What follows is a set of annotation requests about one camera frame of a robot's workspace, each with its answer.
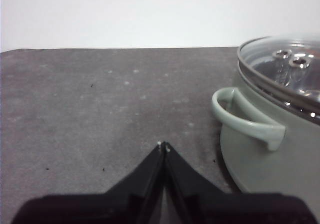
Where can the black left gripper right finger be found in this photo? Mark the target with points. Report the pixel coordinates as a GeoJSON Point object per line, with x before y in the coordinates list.
{"type": "Point", "coordinates": [182, 176]}

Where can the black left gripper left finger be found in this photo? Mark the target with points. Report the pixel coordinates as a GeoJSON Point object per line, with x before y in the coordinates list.
{"type": "Point", "coordinates": [147, 176]}

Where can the glass lid with green knob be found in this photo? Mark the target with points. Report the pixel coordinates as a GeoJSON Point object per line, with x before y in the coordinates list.
{"type": "Point", "coordinates": [262, 57]}

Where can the pale green electric steamer pot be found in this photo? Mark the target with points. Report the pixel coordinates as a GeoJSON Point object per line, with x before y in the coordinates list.
{"type": "Point", "coordinates": [262, 164]}

